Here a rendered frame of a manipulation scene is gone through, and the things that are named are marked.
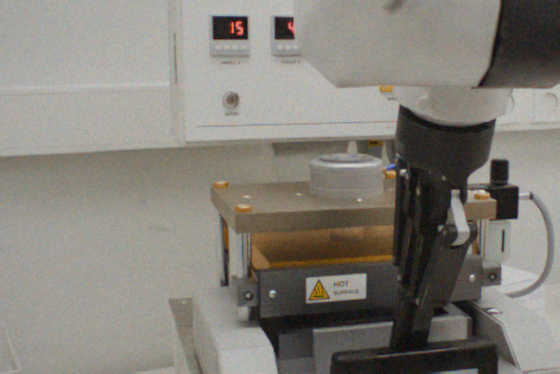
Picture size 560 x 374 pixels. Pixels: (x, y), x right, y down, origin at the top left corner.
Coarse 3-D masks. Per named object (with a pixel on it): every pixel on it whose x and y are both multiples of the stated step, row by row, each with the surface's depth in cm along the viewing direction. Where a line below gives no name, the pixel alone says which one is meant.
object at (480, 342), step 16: (336, 352) 74; (352, 352) 74; (368, 352) 74; (384, 352) 74; (400, 352) 75; (416, 352) 75; (432, 352) 75; (448, 352) 76; (464, 352) 76; (480, 352) 77; (496, 352) 77; (336, 368) 73; (352, 368) 74; (368, 368) 74; (384, 368) 74; (400, 368) 75; (416, 368) 75; (432, 368) 76; (448, 368) 76; (464, 368) 77; (480, 368) 78; (496, 368) 77
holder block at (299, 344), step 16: (448, 304) 93; (272, 320) 88; (288, 320) 90; (304, 320) 90; (320, 320) 91; (336, 320) 91; (352, 320) 92; (368, 320) 92; (384, 320) 88; (272, 336) 86; (288, 336) 83; (304, 336) 84; (288, 352) 84; (304, 352) 84
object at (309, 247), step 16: (256, 240) 95; (272, 240) 95; (288, 240) 95; (304, 240) 95; (320, 240) 95; (336, 240) 94; (352, 240) 94; (368, 240) 95; (384, 240) 95; (256, 256) 91; (272, 256) 88; (288, 256) 88; (304, 256) 88; (320, 256) 88; (336, 256) 88; (352, 256) 88; (368, 256) 88; (384, 256) 88; (256, 272) 93
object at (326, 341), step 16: (432, 320) 83; (448, 320) 83; (464, 320) 84; (320, 336) 80; (336, 336) 80; (352, 336) 81; (368, 336) 81; (384, 336) 82; (432, 336) 83; (448, 336) 83; (464, 336) 84; (320, 352) 80; (288, 368) 82; (304, 368) 82; (320, 368) 80; (512, 368) 82
